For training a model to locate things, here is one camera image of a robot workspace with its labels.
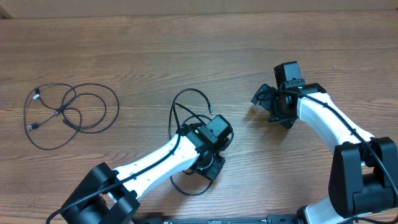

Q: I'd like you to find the black USB cable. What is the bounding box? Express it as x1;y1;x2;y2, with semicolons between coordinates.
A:
22;82;83;151
167;88;216;197
60;82;121;135

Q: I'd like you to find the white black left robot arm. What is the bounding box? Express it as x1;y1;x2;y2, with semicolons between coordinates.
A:
60;118;233;224

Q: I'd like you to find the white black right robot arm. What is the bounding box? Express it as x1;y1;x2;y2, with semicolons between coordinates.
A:
251;82;397;223

